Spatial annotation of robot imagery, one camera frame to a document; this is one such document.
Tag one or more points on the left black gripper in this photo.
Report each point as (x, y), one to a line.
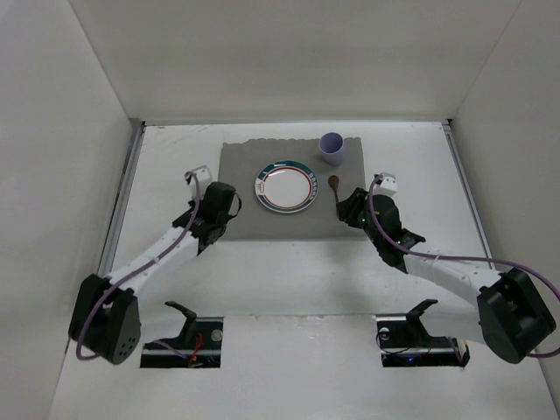
(232, 199)

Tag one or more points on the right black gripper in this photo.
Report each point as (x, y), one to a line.
(348, 208)

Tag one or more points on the brown wooden spoon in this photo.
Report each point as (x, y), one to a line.
(334, 182)

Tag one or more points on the grey cloth napkin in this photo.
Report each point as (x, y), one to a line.
(241, 163)

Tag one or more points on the purple plastic cup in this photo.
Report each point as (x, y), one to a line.
(332, 148)

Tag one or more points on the white plate with green rim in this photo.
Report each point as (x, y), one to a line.
(286, 187)

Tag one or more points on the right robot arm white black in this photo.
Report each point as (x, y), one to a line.
(508, 314)

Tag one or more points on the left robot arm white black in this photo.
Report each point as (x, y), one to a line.
(111, 317)

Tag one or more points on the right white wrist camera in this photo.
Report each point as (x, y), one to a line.
(385, 184)

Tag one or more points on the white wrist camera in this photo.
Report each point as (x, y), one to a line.
(385, 184)
(199, 179)

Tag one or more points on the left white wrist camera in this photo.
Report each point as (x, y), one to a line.
(199, 179)

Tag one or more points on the left aluminium table rail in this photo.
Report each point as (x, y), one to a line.
(111, 233)

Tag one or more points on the aluminium table rail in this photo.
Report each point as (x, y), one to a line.
(447, 128)
(111, 233)

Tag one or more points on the right aluminium table rail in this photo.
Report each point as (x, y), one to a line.
(447, 128)

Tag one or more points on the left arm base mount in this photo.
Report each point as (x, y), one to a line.
(182, 339)

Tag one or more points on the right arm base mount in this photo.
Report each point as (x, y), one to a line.
(404, 342)

